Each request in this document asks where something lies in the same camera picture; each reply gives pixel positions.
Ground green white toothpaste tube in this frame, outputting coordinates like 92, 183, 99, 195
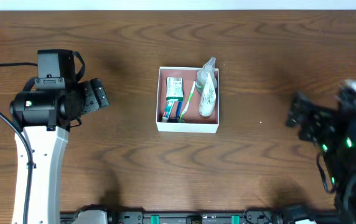
161, 100, 175, 123

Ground small green white carton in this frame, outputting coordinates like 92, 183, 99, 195
166, 77, 184, 101

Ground blue disposable razor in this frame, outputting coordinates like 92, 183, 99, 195
168, 101, 184, 123

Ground green white toothbrush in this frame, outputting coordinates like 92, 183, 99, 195
179, 81, 196, 123

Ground white patterned squeeze tube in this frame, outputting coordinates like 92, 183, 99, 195
199, 73, 217, 117

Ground clear pump bottle dark liquid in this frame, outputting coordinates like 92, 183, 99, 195
196, 57, 218, 95

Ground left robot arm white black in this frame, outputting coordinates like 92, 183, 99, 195
10, 49, 109, 223

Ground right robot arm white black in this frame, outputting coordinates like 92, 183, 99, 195
286, 90, 356, 223

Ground white box with pink interior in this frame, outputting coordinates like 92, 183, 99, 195
156, 67, 220, 134

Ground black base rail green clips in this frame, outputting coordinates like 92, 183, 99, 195
60, 204, 337, 224

